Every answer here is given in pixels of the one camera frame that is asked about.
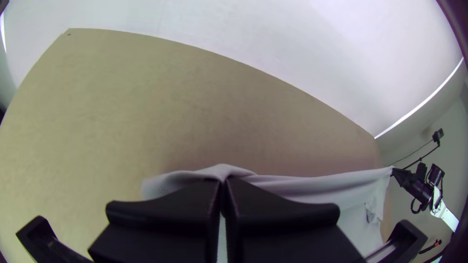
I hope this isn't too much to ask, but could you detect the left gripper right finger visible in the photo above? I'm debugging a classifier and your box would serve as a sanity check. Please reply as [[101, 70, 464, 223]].
[[223, 176, 367, 263]]

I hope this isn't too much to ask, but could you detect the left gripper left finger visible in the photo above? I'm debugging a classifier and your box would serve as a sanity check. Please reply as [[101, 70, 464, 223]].
[[87, 178, 222, 263]]

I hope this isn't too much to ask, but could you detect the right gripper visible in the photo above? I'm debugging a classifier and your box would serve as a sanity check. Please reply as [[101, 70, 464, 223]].
[[391, 168, 435, 205]]

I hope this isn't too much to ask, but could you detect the grey t-shirt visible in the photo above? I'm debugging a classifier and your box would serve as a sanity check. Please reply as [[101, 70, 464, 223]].
[[140, 163, 394, 263]]

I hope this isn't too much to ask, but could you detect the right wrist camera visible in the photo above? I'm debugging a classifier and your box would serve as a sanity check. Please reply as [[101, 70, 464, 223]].
[[427, 163, 446, 188]]

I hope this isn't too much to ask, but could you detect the black camera stand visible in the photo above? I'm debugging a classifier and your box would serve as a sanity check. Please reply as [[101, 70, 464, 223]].
[[411, 128, 445, 171]]

